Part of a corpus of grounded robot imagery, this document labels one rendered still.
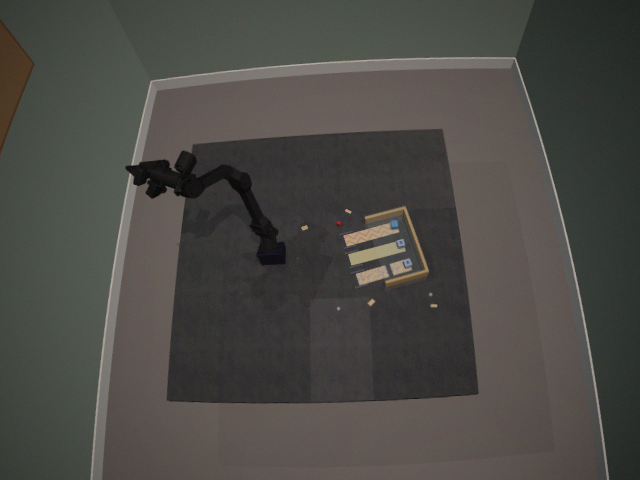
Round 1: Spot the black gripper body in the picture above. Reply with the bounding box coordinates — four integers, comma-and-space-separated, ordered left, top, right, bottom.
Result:
133, 160, 172, 186

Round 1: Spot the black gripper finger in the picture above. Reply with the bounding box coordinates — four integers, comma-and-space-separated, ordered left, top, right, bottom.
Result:
125, 165, 142, 176
139, 160, 161, 170

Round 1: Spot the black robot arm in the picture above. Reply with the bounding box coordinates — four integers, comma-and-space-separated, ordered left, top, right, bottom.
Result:
145, 150, 278, 252

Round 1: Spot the pale yellow strip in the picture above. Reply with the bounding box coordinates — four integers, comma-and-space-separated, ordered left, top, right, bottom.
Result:
348, 247, 378, 266

